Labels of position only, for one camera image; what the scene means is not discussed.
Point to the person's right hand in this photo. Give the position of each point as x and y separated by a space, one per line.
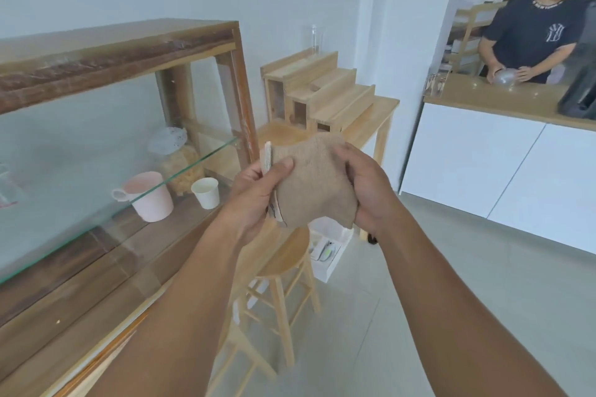
372 192

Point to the person's left hand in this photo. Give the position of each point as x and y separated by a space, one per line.
249 199

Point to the person's left thumb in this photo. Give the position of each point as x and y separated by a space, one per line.
281 171

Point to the person's right thumb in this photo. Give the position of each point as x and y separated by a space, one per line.
347 157

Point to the brown cloth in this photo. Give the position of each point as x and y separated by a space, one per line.
314 182

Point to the person's right forearm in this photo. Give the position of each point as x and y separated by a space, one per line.
456 317

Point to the person's left forearm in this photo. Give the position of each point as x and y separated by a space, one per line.
186 308

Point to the light wooden side table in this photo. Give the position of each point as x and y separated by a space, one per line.
377 117

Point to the wooden stepped riser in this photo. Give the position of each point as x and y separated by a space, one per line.
321 94

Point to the white paper cup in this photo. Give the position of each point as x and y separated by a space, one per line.
206 194

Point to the round wooden stool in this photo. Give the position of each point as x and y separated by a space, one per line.
242 355
284 266

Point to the snack jar with plastic cover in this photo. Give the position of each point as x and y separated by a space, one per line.
184 166

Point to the white box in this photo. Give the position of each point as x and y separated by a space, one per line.
333 255

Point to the clear glass container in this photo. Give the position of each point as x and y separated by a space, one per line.
439 80

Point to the tall clear glass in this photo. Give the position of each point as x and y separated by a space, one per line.
317 38

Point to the pink mug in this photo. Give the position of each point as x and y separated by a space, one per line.
151 199

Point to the white counter cabinet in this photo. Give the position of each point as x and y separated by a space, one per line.
489 168

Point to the wooden chair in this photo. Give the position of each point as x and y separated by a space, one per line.
470 34

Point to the clear plastic dome lid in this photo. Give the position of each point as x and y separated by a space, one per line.
506 78

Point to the wooden glass display case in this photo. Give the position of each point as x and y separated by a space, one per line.
116 52

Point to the glass shelf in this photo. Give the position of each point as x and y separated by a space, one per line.
70 229

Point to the black appliance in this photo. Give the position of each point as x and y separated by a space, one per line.
579 89

